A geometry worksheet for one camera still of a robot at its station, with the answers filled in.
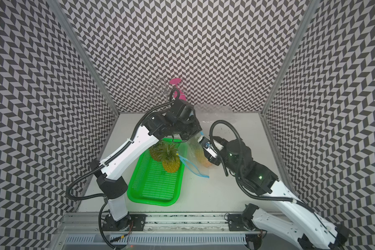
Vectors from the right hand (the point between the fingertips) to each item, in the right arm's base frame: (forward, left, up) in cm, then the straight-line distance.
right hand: (209, 142), depth 65 cm
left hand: (+6, +3, +1) cm, 6 cm away
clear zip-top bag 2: (+2, +1, -31) cm, 31 cm away
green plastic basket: (-6, +31, -30) cm, 43 cm away
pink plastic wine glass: (+49, +18, -3) cm, 52 cm away
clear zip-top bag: (+7, +11, -23) cm, 26 cm away
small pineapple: (+4, +2, -22) cm, 23 cm away
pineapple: (0, +19, -22) cm, 29 cm away
